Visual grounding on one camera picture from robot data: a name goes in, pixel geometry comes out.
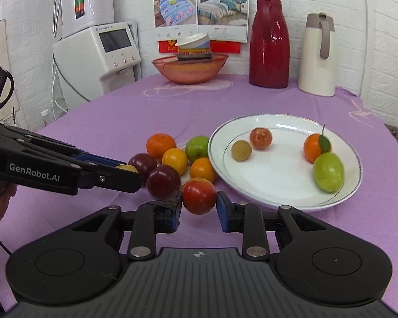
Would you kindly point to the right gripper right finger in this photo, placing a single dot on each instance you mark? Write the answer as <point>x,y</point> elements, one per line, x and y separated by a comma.
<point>249,220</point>

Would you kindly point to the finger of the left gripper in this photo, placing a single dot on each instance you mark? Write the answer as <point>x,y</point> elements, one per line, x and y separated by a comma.
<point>88,157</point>
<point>99,175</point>

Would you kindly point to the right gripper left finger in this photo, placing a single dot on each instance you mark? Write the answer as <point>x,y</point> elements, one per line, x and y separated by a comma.
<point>151,218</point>

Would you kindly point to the dark red plum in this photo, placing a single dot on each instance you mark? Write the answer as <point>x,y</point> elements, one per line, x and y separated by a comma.
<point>163,181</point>
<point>144,164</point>

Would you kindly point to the red yellow apple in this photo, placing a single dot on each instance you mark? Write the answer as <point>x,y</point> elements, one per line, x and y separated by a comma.
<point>199,196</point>

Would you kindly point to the yellow orange small fruit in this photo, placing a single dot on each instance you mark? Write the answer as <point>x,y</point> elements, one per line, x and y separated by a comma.
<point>177,159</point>

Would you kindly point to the small orange tangerine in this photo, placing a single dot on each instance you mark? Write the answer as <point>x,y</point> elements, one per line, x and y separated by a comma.
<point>202,168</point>

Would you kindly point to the brown kiwi longan fruit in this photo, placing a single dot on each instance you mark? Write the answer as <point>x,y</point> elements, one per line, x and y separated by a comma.
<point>241,150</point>

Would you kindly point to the small red peach apple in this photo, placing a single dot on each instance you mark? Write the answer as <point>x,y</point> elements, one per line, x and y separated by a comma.
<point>260,138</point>

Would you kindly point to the orange with green leaf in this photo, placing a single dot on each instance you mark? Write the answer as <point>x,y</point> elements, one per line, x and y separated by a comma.
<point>316,145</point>

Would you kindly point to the large orange mandarin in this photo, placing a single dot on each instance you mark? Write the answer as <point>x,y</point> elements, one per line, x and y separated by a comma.
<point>158,144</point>

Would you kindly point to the white porcelain plate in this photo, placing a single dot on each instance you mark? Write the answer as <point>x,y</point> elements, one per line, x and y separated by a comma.
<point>280,175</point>

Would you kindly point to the green apple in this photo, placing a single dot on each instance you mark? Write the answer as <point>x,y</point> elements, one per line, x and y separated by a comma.
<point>197,148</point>

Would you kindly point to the white machine with screen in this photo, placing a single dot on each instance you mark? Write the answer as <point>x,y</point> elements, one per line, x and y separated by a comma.
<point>97,61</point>

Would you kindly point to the orange glass bowl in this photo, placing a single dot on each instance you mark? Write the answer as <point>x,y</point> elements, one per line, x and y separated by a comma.
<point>189,72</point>

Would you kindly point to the white water purifier box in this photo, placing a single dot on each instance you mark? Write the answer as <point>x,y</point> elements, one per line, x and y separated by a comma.
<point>72,16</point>

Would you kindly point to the red thermos jug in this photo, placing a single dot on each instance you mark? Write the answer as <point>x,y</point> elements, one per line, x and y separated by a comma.
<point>269,50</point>

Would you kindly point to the white thermos jug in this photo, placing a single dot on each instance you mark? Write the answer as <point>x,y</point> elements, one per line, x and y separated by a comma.
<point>319,60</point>

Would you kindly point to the bedding wall calendar poster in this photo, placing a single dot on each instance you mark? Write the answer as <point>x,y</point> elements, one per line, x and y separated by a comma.
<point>226,23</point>

